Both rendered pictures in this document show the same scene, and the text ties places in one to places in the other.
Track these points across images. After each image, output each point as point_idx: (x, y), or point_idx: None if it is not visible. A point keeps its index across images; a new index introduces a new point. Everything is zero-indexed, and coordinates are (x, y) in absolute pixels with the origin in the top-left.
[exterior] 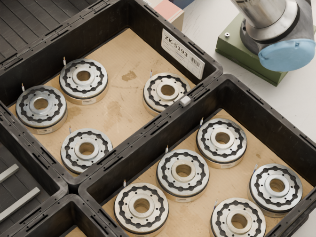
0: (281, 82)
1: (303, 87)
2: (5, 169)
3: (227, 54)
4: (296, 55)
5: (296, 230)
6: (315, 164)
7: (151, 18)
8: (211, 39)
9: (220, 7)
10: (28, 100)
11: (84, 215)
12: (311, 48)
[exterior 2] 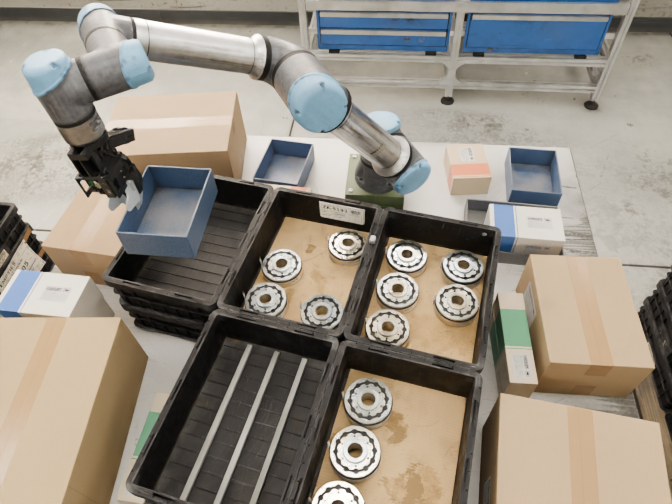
0: (404, 204)
1: (420, 201)
2: (269, 360)
3: None
4: (421, 174)
5: None
6: (479, 237)
7: (305, 198)
8: None
9: (328, 176)
10: (254, 301)
11: (361, 351)
12: (428, 164)
